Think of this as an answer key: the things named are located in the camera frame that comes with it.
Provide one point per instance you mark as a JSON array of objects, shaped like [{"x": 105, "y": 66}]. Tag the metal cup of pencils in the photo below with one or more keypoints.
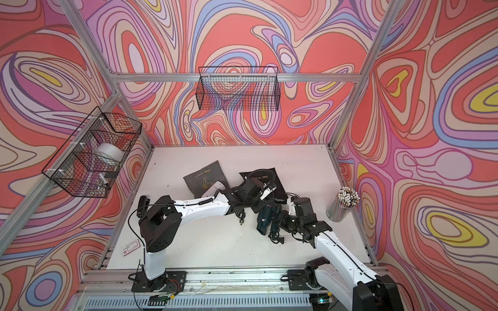
[{"x": 345, "y": 200}]

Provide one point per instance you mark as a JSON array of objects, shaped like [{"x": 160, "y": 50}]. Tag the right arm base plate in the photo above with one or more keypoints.
[{"x": 301, "y": 280}]

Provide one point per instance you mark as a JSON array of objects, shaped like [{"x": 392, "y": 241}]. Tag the dark teal hair dryer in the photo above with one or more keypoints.
[{"x": 268, "y": 222}]

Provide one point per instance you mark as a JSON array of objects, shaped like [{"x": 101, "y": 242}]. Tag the grey hair dryer pouch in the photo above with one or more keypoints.
[{"x": 199, "y": 182}]

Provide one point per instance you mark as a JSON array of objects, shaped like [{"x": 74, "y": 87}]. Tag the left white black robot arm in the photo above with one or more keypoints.
[{"x": 160, "y": 223}]

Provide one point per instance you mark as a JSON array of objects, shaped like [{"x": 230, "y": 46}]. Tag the left black wire basket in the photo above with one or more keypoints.
[{"x": 77, "y": 170}]

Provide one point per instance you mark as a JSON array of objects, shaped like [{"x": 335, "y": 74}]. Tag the black wire basket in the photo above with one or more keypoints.
[
  {"x": 238, "y": 88},
  {"x": 77, "y": 170}
]

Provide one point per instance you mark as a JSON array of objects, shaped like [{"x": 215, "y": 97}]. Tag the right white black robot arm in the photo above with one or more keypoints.
[{"x": 337, "y": 270}]

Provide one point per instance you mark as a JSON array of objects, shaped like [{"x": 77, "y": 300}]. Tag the black hair dryer pouch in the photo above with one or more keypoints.
[{"x": 269, "y": 177}]

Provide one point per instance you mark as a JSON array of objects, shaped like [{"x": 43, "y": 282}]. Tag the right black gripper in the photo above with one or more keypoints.
[{"x": 284, "y": 216}]

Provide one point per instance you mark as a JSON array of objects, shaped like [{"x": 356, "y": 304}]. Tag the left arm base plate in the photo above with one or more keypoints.
[{"x": 172, "y": 282}]

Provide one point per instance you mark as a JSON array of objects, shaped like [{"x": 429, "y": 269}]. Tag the small white label card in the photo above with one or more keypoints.
[{"x": 130, "y": 247}]

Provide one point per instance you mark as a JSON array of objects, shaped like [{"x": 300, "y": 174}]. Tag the silver tape roll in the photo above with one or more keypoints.
[{"x": 109, "y": 153}]

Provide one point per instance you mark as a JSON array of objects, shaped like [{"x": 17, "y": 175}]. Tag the back black wire basket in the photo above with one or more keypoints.
[{"x": 238, "y": 88}]

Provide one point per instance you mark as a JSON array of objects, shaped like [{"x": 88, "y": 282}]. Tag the white hair dryer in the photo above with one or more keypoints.
[{"x": 218, "y": 186}]

